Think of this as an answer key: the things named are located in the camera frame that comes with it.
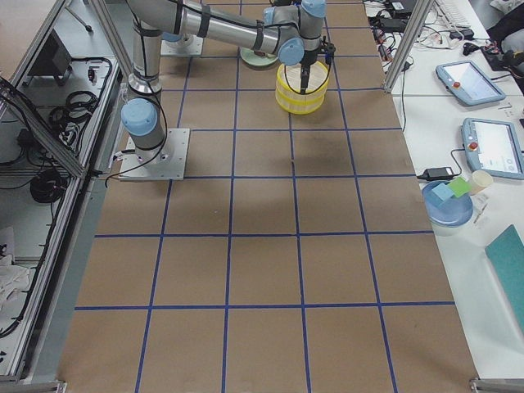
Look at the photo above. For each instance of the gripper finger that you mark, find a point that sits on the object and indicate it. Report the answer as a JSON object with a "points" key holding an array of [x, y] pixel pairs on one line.
{"points": [[304, 78]]}

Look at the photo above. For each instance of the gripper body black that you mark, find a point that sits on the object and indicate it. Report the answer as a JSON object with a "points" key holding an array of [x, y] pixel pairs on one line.
{"points": [[309, 60]]}

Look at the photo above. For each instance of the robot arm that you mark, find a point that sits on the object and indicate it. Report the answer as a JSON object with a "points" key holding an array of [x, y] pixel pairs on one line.
{"points": [[181, 29], [290, 31]]}

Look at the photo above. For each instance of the light green plate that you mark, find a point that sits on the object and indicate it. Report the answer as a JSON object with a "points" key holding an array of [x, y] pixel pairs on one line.
{"points": [[257, 59]]}

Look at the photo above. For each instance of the upper teach pendant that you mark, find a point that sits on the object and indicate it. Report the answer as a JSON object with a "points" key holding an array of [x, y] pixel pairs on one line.
{"points": [[468, 83]]}

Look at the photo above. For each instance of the teach pendant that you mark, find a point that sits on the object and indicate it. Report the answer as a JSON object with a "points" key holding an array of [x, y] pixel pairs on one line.
{"points": [[492, 146], [468, 83]]}

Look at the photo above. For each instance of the black power adapter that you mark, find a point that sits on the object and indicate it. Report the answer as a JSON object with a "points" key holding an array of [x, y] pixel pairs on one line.
{"points": [[436, 174]]}

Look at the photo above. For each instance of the blue foam block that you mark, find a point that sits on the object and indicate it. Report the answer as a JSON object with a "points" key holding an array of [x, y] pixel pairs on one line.
{"points": [[440, 194]]}

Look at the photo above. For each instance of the green foam block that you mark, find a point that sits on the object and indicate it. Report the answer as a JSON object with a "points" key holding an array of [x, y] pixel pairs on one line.
{"points": [[459, 186]]}

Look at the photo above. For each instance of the lower teach pendant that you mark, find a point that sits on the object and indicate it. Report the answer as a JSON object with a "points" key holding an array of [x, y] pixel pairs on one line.
{"points": [[492, 146]]}

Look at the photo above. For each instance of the blue plate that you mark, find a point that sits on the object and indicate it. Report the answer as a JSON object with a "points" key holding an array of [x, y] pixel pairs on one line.
{"points": [[453, 213]]}

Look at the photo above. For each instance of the beige cup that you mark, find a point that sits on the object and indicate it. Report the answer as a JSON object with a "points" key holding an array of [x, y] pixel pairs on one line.
{"points": [[479, 181]]}

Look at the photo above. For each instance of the teal board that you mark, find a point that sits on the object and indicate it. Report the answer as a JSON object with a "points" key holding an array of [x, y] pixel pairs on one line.
{"points": [[506, 256]]}

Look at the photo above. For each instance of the white crumpled cloth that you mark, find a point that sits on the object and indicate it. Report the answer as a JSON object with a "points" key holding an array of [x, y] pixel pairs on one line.
{"points": [[14, 278]]}

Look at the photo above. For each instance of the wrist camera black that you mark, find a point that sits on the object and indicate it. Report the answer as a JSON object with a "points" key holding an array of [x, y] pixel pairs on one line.
{"points": [[327, 49]]}

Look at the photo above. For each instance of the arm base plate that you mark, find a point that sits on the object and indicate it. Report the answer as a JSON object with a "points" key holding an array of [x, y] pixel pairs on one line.
{"points": [[165, 164], [182, 48]]}

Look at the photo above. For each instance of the aluminium frame post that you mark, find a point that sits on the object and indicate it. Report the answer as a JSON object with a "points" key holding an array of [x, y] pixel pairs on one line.
{"points": [[412, 31]]}

